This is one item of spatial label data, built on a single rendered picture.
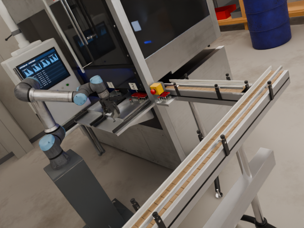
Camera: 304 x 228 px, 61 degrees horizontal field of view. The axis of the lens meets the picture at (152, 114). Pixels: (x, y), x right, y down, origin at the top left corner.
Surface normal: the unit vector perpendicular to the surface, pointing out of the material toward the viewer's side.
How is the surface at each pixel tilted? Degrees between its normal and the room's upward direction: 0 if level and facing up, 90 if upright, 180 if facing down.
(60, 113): 90
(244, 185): 0
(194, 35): 90
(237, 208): 90
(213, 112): 90
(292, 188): 0
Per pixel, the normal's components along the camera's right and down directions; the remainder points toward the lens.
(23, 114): 0.60, 0.15
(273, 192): -0.37, -0.81
